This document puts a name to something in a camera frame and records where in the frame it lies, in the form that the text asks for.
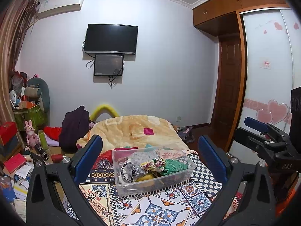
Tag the grey green plush toy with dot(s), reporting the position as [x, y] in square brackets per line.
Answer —
[38, 89]

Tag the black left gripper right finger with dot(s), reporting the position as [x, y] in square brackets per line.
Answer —
[257, 206]

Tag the pink rabbit toy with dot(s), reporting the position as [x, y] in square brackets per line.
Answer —
[32, 137]

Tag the wall mounted black television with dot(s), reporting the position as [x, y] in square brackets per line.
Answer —
[111, 38]

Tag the green bottle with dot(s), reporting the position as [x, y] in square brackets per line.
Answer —
[42, 138]

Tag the green knitted cloth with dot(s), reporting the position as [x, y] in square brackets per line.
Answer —
[173, 166]

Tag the small wall monitor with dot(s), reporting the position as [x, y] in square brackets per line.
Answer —
[108, 65]

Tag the yellow curved pillow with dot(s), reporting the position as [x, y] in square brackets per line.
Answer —
[103, 108]

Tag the patterned colourful tablecloth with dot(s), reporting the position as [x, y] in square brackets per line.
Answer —
[182, 204]

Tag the grey gloves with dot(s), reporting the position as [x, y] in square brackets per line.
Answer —
[130, 169]

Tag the floral fabric scrunchie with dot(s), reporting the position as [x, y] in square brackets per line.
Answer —
[153, 166]

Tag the clear plastic storage box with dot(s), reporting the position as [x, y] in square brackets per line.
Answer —
[160, 182]

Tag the red box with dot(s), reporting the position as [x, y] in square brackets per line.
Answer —
[7, 132]

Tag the white air conditioner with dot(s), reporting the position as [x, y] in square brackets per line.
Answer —
[50, 8]

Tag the dark purple garment pile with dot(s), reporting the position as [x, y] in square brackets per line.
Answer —
[75, 125]

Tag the beige floral blanket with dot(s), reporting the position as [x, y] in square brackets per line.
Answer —
[134, 131]

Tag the green yellow scrub sponge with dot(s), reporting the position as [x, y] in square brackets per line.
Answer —
[146, 177]

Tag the white sliding wardrobe door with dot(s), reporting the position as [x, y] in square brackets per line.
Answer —
[272, 39]

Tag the green gift bag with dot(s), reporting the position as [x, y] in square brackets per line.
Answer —
[35, 114]

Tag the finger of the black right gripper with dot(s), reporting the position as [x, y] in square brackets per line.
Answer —
[264, 149]
[265, 127]

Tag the brown wooden door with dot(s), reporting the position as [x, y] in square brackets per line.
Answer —
[227, 92]

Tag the red thermos bottle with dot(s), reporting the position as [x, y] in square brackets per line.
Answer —
[57, 158]

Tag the wooden overhead cabinet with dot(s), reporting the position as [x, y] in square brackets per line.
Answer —
[219, 17]

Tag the striped brown curtain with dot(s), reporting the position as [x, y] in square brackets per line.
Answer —
[15, 21]

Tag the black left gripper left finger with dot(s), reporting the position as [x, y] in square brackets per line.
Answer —
[44, 206]

